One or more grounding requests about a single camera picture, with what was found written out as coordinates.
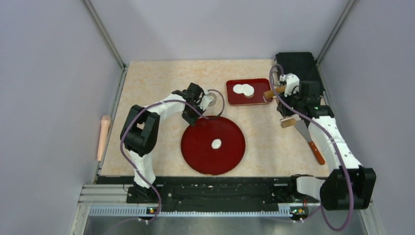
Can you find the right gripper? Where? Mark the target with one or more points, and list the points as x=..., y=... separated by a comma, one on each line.
x=284, y=110

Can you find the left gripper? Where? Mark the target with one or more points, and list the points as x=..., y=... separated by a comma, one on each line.
x=191, y=121

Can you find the round red tray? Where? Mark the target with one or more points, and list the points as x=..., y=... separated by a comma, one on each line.
x=196, y=146

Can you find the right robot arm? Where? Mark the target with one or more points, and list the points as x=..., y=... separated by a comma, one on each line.
x=349, y=185

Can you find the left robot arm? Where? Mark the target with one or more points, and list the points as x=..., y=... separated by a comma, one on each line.
x=140, y=131

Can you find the white dough ball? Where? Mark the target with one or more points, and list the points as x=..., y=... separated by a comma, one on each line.
x=216, y=144

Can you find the black case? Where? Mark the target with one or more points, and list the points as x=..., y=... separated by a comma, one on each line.
x=302, y=64

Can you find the left white wrapper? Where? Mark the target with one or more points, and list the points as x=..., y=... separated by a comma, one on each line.
x=238, y=89

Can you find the rectangular red tray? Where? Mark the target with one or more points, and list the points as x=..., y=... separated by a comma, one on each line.
x=260, y=85

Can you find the beige wooden rolling pin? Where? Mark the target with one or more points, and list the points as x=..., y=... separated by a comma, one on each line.
x=104, y=129

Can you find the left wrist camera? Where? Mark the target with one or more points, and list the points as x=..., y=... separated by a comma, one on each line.
x=204, y=103

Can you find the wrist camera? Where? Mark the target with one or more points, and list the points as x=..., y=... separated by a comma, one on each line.
x=291, y=82
x=204, y=103

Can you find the metal ring cutter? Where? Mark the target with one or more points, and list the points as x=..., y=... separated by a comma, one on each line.
x=212, y=99

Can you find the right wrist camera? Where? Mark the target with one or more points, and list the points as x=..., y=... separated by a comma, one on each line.
x=291, y=82

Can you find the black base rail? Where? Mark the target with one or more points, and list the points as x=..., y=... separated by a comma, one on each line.
x=211, y=194

